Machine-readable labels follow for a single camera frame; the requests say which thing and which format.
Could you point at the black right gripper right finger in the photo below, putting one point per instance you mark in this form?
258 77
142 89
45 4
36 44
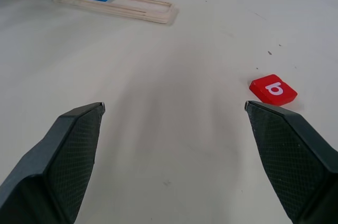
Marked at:
298 166

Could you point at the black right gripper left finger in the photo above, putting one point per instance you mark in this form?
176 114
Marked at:
39 181

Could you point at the red letter tile b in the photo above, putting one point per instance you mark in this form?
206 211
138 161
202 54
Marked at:
264 94

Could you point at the light wooden letter tray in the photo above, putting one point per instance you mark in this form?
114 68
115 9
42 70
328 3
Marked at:
158 16

